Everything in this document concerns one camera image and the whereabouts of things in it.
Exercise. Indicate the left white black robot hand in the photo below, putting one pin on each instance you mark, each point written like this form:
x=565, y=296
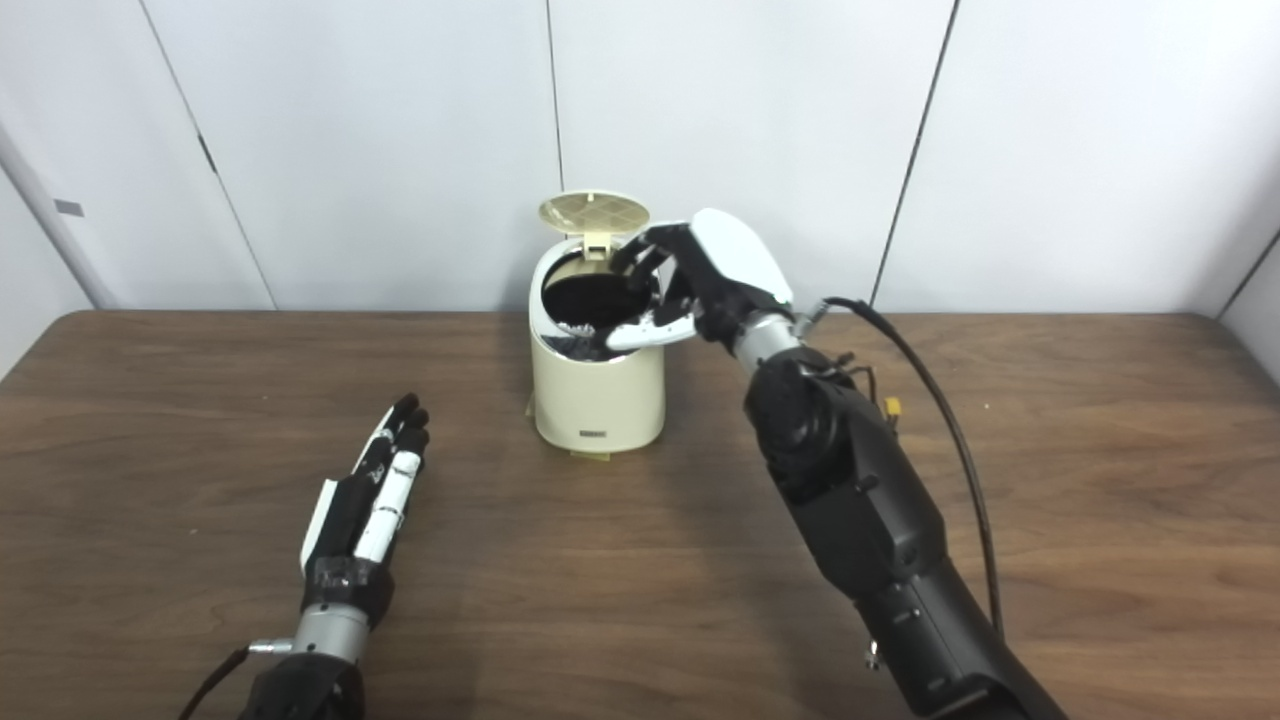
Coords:
x=360, y=520

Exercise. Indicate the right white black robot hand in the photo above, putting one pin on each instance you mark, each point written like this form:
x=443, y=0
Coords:
x=735, y=260

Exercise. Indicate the round cream bin lid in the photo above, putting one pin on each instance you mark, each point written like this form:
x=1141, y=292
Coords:
x=593, y=212

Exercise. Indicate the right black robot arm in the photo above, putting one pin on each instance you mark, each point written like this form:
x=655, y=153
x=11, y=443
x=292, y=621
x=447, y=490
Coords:
x=860, y=500

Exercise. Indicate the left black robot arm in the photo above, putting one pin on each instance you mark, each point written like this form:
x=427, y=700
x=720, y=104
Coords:
x=310, y=680

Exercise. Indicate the cream-colored desktop trash bin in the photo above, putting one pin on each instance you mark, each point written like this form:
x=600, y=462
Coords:
x=600, y=400

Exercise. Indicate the yellow tape under bin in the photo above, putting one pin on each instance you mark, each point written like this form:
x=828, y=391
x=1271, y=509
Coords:
x=592, y=456

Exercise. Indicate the black wall panel hinge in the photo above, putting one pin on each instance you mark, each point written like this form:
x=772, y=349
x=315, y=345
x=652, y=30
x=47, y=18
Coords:
x=207, y=154

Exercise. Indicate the white wall corner post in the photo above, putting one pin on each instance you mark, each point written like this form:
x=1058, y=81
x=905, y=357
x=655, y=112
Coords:
x=55, y=230

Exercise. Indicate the grey label on wall post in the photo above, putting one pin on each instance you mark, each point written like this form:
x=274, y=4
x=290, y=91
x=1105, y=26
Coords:
x=69, y=207

